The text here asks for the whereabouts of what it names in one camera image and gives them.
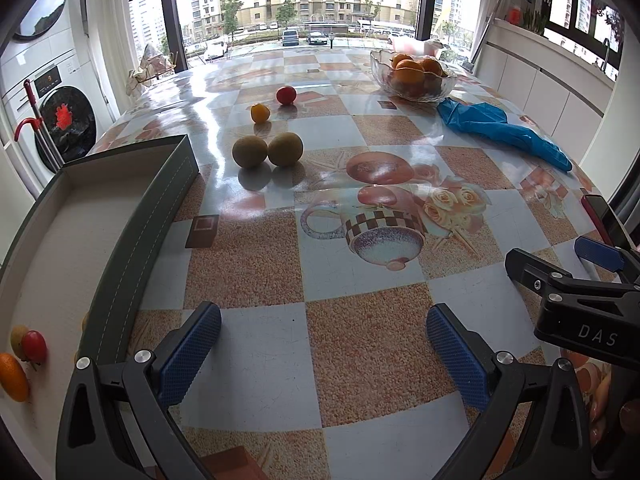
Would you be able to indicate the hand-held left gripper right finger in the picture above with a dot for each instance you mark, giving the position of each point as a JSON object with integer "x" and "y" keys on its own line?
{"x": 457, "y": 357}

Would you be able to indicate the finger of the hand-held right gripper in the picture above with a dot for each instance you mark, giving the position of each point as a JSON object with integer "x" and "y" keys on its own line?
{"x": 600, "y": 252}
{"x": 535, "y": 270}

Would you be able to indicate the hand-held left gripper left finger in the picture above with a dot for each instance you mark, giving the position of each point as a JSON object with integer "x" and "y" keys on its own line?
{"x": 192, "y": 355}

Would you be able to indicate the red tomato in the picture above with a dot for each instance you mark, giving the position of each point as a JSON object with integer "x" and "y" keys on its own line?
{"x": 286, "y": 95}
{"x": 34, "y": 346}

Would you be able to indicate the grey rectangular tray box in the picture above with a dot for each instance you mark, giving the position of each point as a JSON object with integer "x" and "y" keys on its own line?
{"x": 75, "y": 240}

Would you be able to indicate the small yellow fruit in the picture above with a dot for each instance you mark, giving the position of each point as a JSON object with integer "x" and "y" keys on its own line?
{"x": 16, "y": 337}

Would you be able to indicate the orange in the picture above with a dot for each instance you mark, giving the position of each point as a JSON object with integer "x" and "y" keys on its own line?
{"x": 400, "y": 61}
{"x": 431, "y": 66}
{"x": 410, "y": 72}
{"x": 12, "y": 377}

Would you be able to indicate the brown kiwi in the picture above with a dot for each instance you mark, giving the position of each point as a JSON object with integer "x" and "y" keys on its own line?
{"x": 286, "y": 149}
{"x": 250, "y": 151}

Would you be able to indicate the small yellow tomato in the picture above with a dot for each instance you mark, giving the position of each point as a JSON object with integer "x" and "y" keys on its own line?
{"x": 260, "y": 112}

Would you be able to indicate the person's right hand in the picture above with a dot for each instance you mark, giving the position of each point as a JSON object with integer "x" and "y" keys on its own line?
{"x": 597, "y": 400}

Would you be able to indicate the phone in red case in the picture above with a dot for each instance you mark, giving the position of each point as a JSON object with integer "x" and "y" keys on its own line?
{"x": 607, "y": 217}

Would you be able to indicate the blue rubber glove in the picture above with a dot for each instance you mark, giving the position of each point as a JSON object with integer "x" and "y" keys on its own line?
{"x": 475, "y": 112}
{"x": 530, "y": 142}

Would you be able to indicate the white cabinet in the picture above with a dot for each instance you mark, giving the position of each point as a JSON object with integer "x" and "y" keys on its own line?
{"x": 540, "y": 80}

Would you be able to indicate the metal faucet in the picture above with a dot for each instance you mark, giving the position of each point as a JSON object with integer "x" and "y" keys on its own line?
{"x": 605, "y": 52}

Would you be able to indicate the clear glass bowl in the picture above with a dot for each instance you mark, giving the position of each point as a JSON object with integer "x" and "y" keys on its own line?
{"x": 440, "y": 86}

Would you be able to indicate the green potted plant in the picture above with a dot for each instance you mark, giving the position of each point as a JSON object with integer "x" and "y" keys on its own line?
{"x": 534, "y": 20}

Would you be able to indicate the red container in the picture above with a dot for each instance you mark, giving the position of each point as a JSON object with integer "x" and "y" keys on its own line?
{"x": 514, "y": 14}

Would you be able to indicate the pink plastic bag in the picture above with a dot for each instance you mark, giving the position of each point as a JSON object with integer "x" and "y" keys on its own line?
{"x": 415, "y": 45}

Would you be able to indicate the white washing machine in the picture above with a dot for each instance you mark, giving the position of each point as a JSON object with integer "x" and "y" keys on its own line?
{"x": 65, "y": 115}

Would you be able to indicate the white parked car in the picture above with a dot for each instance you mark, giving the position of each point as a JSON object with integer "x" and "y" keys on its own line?
{"x": 216, "y": 49}

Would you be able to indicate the dark parked car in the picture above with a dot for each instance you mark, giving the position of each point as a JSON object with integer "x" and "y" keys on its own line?
{"x": 316, "y": 37}
{"x": 290, "y": 37}

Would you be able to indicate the white dryer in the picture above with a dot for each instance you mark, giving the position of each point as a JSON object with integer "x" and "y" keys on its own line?
{"x": 40, "y": 5}

